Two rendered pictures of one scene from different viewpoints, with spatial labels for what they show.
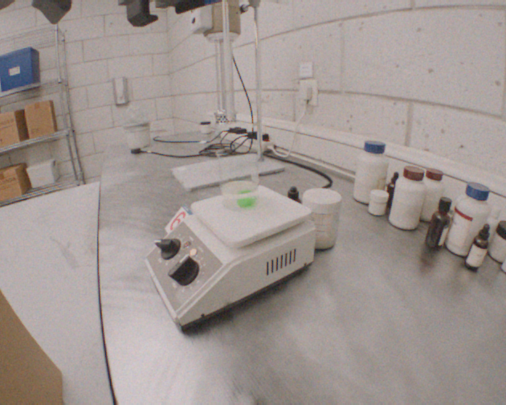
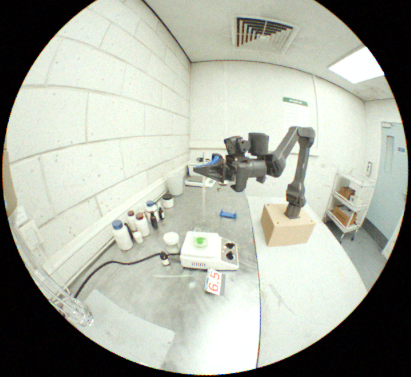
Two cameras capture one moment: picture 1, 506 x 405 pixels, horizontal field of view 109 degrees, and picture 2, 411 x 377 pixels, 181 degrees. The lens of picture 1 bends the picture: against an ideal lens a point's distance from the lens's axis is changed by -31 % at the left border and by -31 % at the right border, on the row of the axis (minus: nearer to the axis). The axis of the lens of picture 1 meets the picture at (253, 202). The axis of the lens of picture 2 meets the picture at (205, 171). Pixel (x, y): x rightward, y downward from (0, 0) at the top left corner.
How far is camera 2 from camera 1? 0.64 m
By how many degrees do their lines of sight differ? 124
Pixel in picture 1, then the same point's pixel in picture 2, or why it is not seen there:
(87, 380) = (260, 244)
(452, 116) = (112, 190)
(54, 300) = (275, 269)
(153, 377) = (245, 241)
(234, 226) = (213, 237)
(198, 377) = (235, 238)
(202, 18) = not seen: outside the picture
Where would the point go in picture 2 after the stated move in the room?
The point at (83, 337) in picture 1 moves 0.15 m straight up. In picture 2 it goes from (261, 253) to (271, 226)
